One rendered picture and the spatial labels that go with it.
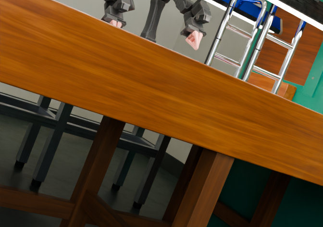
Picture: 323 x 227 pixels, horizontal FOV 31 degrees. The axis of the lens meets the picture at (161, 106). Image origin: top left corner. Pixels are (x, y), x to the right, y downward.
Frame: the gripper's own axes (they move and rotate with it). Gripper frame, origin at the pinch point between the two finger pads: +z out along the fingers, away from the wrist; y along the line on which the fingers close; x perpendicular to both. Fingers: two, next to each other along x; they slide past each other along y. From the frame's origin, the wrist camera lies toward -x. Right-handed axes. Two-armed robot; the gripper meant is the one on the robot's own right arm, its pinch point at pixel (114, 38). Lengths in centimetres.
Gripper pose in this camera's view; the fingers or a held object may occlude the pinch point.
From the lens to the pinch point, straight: 239.0
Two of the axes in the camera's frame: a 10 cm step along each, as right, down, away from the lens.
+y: 8.0, 2.8, 5.4
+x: -5.9, 5.4, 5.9
